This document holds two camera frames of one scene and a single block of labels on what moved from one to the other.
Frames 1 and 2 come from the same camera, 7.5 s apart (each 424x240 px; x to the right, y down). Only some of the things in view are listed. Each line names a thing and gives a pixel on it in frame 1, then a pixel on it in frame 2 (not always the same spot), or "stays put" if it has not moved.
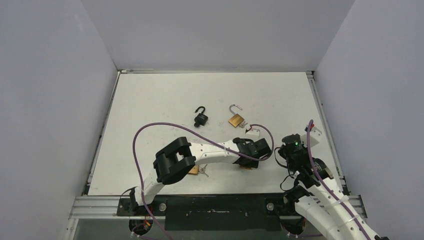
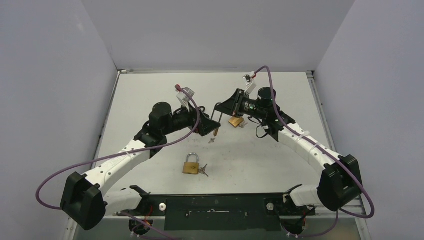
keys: x=202 y=170 stays put
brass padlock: x=236 y=119 stays put
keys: x=242 y=125 stays put
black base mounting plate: x=214 y=212 stays put
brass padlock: x=246 y=168 -> x=216 y=130
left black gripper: x=252 y=164 -> x=206 y=125
